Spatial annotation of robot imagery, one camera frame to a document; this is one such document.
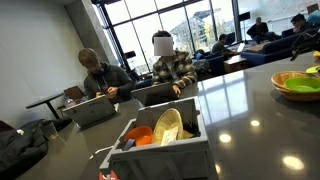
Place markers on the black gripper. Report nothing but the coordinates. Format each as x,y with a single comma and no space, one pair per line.
311,39

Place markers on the green plastic bowl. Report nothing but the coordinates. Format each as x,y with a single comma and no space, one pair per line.
301,85

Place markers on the brown woven bowl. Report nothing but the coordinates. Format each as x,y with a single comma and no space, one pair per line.
283,90

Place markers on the orange plastic bowl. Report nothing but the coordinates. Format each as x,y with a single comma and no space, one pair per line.
140,133

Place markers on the yellow object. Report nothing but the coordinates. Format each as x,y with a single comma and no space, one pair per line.
317,54

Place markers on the blue sofa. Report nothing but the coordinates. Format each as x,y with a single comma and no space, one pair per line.
273,48

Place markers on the seated dark-haired person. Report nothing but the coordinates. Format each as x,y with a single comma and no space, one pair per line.
299,24

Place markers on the person in blue shirt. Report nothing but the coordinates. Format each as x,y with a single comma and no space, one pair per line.
314,18

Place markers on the seated bald person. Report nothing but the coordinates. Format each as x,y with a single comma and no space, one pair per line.
259,29

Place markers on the wooden coffee table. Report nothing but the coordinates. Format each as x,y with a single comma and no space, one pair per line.
235,63

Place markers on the seated person in dark sweater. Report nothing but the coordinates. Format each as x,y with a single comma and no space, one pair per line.
218,46

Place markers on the blue armchair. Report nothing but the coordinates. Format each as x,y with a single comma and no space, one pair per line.
215,63

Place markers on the grey backpack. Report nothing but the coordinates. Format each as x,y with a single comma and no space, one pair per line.
201,66

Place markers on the person in plaid shirt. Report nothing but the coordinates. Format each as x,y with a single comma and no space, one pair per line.
181,70

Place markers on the small yellow item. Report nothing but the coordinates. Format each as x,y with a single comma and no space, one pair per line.
187,134

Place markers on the pale woven basket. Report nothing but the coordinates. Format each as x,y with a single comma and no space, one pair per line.
170,120

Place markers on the dark grey laptop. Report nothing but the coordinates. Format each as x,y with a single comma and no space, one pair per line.
153,95

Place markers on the white paper tag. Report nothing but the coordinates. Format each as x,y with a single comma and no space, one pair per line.
169,136

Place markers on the grey plastic crate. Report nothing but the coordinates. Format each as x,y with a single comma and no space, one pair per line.
160,156

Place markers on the person in grey jacket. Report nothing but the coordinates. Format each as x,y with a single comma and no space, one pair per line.
113,80

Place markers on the dark blue small item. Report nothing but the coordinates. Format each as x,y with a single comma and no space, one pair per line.
128,144

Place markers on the silver laptop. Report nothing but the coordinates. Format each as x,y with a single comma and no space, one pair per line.
90,110

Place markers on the brown chair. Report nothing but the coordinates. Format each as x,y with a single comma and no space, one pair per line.
74,92

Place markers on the red and white packet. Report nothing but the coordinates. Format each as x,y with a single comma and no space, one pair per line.
108,175

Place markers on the clear water bottle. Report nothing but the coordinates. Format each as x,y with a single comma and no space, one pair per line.
69,102

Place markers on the small black side table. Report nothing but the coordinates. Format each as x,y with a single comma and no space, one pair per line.
43,100

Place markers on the clear glass cup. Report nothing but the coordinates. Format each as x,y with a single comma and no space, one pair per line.
50,130

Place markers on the black jacket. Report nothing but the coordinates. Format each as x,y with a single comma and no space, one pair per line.
20,146

